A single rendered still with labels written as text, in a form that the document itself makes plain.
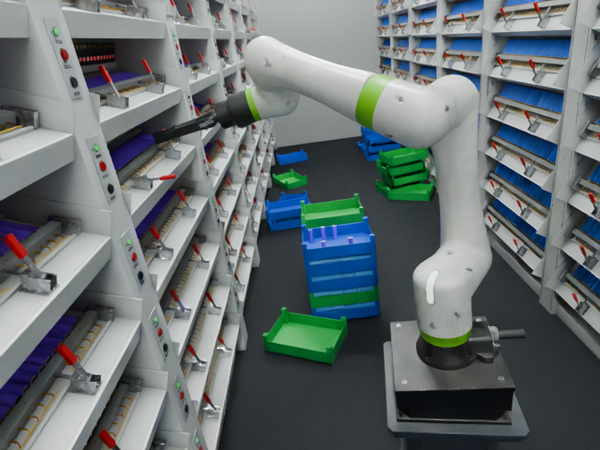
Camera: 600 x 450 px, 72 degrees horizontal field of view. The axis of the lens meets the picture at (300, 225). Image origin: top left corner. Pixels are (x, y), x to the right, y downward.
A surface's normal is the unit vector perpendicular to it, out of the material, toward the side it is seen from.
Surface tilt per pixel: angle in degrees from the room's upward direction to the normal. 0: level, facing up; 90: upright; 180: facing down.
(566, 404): 0
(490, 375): 4
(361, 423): 0
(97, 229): 90
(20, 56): 90
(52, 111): 90
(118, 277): 90
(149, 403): 19
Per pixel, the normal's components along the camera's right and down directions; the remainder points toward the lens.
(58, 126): 0.01, 0.41
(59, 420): 0.20, -0.89
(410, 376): -0.19, -0.90
